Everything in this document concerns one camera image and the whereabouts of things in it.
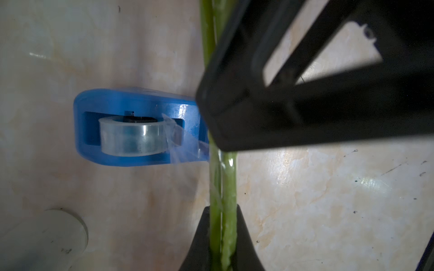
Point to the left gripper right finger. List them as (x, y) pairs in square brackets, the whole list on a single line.
[(245, 258)]

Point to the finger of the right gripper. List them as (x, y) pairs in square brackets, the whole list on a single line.
[(390, 99)]

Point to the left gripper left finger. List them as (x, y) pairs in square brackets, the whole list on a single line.
[(198, 257)]

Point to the pink flower bouquet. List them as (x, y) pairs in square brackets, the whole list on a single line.
[(220, 254)]

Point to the blue tape dispenser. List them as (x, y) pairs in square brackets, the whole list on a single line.
[(132, 127)]

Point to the glass jar with cork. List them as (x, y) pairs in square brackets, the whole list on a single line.
[(51, 241)]

